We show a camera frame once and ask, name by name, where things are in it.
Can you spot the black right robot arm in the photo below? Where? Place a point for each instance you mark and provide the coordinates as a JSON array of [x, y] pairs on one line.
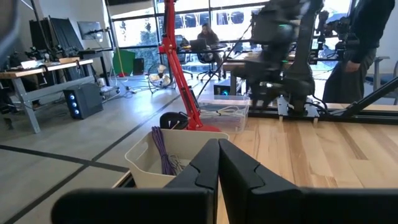
[[300, 68]]

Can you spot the pale opaque plastic bin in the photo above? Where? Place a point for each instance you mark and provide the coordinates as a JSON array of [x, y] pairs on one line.
[[146, 168]]

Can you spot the seated person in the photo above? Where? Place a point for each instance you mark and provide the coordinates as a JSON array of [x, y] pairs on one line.
[[210, 39]]

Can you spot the wall mounted monitor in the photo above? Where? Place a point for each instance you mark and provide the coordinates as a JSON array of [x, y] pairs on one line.
[[90, 29]]

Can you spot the green panel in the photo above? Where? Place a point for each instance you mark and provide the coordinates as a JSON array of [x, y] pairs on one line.
[[124, 62]]

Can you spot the black folded panels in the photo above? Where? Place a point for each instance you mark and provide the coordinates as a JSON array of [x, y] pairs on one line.
[[65, 34]]

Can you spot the standing person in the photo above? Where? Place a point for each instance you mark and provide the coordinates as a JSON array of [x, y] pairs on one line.
[[367, 25]]

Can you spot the blue seat chair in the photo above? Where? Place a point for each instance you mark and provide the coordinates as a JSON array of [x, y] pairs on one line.
[[381, 79]]

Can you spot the person's hand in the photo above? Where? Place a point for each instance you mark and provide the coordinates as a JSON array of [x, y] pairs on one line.
[[352, 66]]

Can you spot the black office chair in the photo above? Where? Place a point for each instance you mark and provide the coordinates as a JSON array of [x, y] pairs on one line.
[[211, 70]]

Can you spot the red desk lamp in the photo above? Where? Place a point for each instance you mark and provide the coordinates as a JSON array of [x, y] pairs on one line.
[[174, 62]]

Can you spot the clear plastic bin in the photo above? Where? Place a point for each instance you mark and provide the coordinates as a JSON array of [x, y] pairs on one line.
[[224, 124]]

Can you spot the small black computer box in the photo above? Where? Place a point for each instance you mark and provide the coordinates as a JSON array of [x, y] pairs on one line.
[[222, 90]]

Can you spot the wooden top workbench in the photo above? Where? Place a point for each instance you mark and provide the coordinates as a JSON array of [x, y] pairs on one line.
[[46, 68]]

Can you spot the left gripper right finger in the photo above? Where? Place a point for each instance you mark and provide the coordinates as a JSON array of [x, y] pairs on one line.
[[280, 205]]

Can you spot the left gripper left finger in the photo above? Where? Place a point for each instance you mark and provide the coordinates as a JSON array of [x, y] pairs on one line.
[[155, 205]]

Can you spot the black laptop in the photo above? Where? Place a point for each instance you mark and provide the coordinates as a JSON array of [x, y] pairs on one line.
[[198, 45]]

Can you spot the small floor fan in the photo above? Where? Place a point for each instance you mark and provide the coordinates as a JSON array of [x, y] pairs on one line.
[[159, 77]]

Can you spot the computer tower blue lights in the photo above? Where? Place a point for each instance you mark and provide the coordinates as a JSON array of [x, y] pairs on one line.
[[87, 99]]

